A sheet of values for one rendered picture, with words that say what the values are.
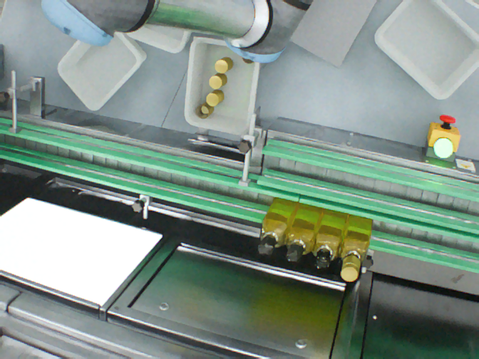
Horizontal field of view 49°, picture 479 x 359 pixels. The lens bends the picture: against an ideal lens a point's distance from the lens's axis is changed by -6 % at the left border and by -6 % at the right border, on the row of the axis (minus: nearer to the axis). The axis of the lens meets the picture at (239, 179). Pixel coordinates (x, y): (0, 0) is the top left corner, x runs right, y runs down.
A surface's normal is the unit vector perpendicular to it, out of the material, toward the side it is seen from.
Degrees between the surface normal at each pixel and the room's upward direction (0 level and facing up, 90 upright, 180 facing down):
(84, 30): 44
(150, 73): 0
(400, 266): 0
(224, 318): 91
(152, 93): 0
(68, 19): 14
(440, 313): 90
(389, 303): 90
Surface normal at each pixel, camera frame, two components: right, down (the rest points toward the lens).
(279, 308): 0.11, -0.91
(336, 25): -0.28, 0.37
